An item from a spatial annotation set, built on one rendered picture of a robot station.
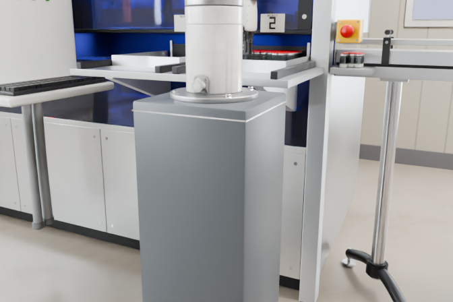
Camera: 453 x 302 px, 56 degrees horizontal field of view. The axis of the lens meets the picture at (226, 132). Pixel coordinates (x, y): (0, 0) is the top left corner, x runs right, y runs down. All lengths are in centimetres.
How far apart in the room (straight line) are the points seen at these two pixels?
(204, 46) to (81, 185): 135
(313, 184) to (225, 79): 76
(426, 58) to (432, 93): 193
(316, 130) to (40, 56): 104
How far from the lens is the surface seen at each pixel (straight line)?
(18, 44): 169
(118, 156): 190
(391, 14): 343
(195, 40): 87
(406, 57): 152
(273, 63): 122
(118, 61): 148
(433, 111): 347
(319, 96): 146
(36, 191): 194
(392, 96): 158
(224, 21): 86
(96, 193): 205
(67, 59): 184
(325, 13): 144
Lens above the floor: 100
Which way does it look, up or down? 14 degrees down
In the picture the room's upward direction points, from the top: straight up
